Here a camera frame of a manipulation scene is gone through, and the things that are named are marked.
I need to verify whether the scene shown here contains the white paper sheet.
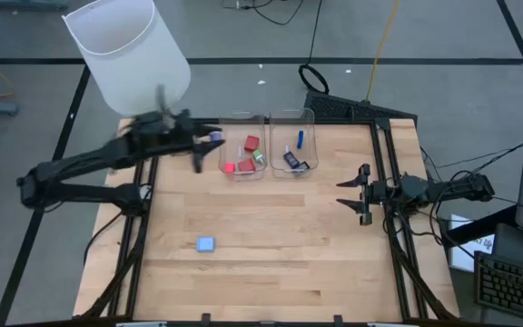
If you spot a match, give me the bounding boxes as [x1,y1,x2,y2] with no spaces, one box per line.
[449,213,495,273]

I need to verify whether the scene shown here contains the black aluminium table frame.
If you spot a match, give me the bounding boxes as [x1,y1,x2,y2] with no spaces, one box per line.
[77,115,460,322]

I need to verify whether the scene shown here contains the light blue wall charger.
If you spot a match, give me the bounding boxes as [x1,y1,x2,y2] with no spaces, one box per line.
[196,235,216,253]

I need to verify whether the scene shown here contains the black keyboard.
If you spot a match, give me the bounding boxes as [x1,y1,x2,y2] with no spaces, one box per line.
[473,251,523,324]

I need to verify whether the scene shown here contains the black hanging cable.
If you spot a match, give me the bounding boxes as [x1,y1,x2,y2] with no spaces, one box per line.
[297,0,331,95]

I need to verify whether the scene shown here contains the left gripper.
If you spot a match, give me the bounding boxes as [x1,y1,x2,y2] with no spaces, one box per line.
[170,111,226,174]

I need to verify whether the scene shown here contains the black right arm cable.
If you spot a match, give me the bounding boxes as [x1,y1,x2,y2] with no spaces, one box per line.
[381,140,523,255]

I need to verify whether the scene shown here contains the clear plastic bin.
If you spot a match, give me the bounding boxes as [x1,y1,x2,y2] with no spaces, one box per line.
[268,107,321,180]
[218,111,270,182]

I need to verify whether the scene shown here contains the black floor cable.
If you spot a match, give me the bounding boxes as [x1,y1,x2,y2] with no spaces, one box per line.
[222,0,306,26]

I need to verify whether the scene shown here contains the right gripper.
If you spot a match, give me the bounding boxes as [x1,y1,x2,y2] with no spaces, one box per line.
[336,163,401,227]

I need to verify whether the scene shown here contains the silver table lamp white shade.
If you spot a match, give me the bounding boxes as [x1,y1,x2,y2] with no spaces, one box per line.
[61,0,192,117]

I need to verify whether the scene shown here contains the black left base cable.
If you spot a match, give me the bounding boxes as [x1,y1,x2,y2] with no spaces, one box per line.
[83,212,125,265]

